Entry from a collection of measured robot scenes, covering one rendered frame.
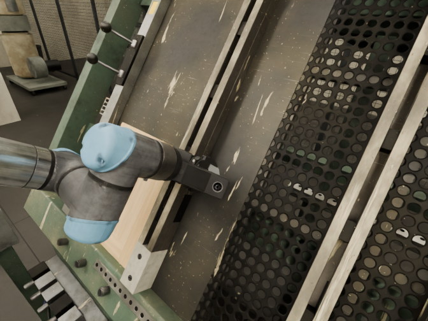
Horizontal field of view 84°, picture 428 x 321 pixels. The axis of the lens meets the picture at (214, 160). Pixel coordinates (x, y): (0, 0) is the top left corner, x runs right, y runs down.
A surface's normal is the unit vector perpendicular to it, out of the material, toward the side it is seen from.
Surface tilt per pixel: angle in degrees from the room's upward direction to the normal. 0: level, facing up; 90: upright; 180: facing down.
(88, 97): 90
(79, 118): 90
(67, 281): 0
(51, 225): 53
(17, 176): 94
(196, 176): 57
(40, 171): 74
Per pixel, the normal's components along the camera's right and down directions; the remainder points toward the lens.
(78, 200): -0.52, -0.22
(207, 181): -0.01, 0.00
